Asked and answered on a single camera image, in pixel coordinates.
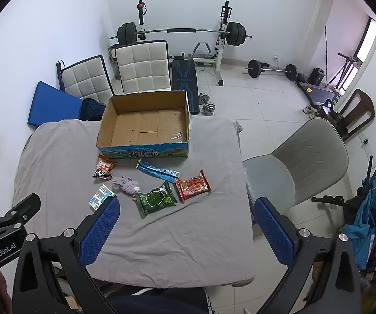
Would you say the blue white tissue pack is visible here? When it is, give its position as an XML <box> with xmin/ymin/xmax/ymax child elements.
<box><xmin>88</xmin><ymin>184</ymin><xmax>117</xmax><ymax>210</ymax></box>

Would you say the purple sock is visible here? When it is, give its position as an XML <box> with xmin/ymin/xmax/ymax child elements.
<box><xmin>111</xmin><ymin>176</ymin><xmax>140</xmax><ymax>198</ymax></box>

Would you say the white padded chair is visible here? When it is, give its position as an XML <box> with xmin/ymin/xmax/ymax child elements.
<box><xmin>114</xmin><ymin>40</ymin><xmax>172</xmax><ymax>96</ymax></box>
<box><xmin>57</xmin><ymin>55</ymin><xmax>115</xmax><ymax>105</ymax></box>

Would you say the brown wooden chair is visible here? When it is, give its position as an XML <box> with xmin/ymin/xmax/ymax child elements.
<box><xmin>319</xmin><ymin>88</ymin><xmax>376</xmax><ymax>141</ymax></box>

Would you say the white squat rack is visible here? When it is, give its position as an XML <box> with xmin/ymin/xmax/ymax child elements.
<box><xmin>137</xmin><ymin>1</ymin><xmax>232</xmax><ymax>87</ymax></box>

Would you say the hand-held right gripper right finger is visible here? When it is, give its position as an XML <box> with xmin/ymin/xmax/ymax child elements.
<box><xmin>254</xmin><ymin>197</ymin><xmax>362</xmax><ymax>314</ymax></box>

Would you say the black speaker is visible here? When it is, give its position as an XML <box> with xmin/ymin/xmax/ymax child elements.
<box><xmin>308</xmin><ymin>68</ymin><xmax>326</xmax><ymax>86</ymax></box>

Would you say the window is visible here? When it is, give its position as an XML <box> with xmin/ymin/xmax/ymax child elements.
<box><xmin>355</xmin><ymin>16</ymin><xmax>376</xmax><ymax>89</ymax></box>

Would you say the blue folded mat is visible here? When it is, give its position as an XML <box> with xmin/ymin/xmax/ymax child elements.
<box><xmin>27</xmin><ymin>81</ymin><xmax>84</xmax><ymax>128</ymax></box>

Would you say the long blue snack packet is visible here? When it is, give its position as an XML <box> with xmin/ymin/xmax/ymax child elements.
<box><xmin>137</xmin><ymin>158</ymin><xmax>180</xmax><ymax>184</ymax></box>

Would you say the grey curved exercise attachment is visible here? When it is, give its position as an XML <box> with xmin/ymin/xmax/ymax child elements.
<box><xmin>188</xmin><ymin>41</ymin><xmax>218</xmax><ymax>60</ymax></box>

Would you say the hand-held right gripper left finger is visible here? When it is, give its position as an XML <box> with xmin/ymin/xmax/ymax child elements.
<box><xmin>12</xmin><ymin>197</ymin><xmax>121</xmax><ymax>314</ymax></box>

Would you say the red snack packet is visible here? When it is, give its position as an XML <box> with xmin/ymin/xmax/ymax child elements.
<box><xmin>174</xmin><ymin>169</ymin><xmax>212</xmax><ymax>203</ymax></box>

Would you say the short barbell with black plates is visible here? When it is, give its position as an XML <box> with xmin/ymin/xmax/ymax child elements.
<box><xmin>244</xmin><ymin>59</ymin><xmax>298</xmax><ymax>82</ymax></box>

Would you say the thin black pole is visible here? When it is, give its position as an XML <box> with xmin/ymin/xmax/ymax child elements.
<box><xmin>323</xmin><ymin>25</ymin><xmax>331</xmax><ymax>86</ymax></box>

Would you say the black folding stand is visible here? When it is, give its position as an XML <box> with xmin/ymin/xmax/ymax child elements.
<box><xmin>311</xmin><ymin>155</ymin><xmax>376</xmax><ymax>223</ymax></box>

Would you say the black blue weight bench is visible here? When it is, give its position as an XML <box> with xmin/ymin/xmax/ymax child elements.
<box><xmin>170</xmin><ymin>57</ymin><xmax>200</xmax><ymax>116</ymax></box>

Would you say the dark blue garment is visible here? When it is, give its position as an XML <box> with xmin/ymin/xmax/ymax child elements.
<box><xmin>79</xmin><ymin>98</ymin><xmax>107</xmax><ymax>121</ymax></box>

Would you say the panda print snack packet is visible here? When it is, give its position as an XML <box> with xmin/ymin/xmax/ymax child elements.
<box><xmin>93</xmin><ymin>154</ymin><xmax>118</xmax><ymax>180</ymax></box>

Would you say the grey office chair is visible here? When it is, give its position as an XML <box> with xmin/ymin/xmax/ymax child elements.
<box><xmin>243</xmin><ymin>118</ymin><xmax>349</xmax><ymax>233</ymax></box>

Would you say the person's dark clothing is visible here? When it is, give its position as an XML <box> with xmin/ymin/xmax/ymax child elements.
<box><xmin>87</xmin><ymin>276</ymin><xmax>213</xmax><ymax>314</ymax></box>

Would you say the long barbell with black plates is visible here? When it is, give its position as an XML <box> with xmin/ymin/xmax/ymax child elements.
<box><xmin>110</xmin><ymin>22</ymin><xmax>252</xmax><ymax>46</ymax></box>

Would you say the grey bed sheet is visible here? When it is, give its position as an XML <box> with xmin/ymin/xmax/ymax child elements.
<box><xmin>12</xmin><ymin>117</ymin><xmax>255</xmax><ymax>289</ymax></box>

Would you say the green snack packet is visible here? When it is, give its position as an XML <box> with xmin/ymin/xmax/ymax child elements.
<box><xmin>133</xmin><ymin>181</ymin><xmax>178</xmax><ymax>219</ymax></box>

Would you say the black treadmill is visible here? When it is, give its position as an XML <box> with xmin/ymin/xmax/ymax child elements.
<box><xmin>297</xmin><ymin>52</ymin><xmax>362</xmax><ymax>108</ymax></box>

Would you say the cardboard box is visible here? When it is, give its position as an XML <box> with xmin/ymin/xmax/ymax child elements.
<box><xmin>96</xmin><ymin>91</ymin><xmax>192</xmax><ymax>160</ymax></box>

